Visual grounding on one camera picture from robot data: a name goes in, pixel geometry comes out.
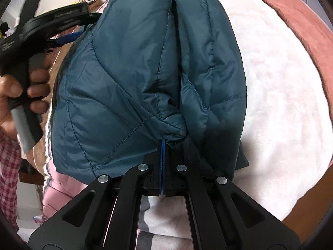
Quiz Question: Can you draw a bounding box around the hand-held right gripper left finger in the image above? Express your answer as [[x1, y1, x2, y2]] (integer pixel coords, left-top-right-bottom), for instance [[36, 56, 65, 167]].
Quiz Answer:
[[29, 139, 163, 250]]

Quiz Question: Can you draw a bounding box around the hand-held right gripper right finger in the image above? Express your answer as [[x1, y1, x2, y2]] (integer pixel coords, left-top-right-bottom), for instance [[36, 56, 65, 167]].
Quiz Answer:
[[162, 141, 305, 250]]

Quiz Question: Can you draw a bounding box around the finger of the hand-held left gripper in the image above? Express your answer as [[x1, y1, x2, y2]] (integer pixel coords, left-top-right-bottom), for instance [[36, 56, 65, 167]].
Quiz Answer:
[[45, 31, 81, 50], [25, 2, 102, 38]]

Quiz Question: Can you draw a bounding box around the teal quilted jacket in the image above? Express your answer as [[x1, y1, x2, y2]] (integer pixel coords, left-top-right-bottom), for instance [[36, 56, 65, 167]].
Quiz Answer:
[[48, 0, 250, 185]]

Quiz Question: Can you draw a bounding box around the person's left hand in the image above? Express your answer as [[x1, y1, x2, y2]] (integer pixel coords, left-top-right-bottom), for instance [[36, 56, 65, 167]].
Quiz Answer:
[[0, 68, 51, 137]]

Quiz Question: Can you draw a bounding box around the grey striped cloth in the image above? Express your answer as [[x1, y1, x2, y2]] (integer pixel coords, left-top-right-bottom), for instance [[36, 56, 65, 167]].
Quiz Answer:
[[140, 224, 193, 250]]

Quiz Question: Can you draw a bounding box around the pink striped bedsheet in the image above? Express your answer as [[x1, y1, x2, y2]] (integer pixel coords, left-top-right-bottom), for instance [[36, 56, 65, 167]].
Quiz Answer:
[[42, 161, 90, 223]]

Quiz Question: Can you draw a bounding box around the white fluffy blanket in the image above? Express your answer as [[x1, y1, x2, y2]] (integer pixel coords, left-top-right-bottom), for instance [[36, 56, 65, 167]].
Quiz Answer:
[[138, 0, 333, 240]]

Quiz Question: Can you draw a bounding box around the dark wooden furniture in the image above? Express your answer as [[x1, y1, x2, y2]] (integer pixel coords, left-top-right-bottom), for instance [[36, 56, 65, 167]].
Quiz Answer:
[[19, 159, 43, 186]]

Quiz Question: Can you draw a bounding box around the person's plaid clothing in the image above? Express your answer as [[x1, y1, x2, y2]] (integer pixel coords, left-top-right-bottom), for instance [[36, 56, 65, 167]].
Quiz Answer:
[[0, 133, 23, 230]]

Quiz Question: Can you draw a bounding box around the brown fleece blanket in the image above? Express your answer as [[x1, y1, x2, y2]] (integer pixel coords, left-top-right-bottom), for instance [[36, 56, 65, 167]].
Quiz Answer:
[[25, 0, 333, 230]]

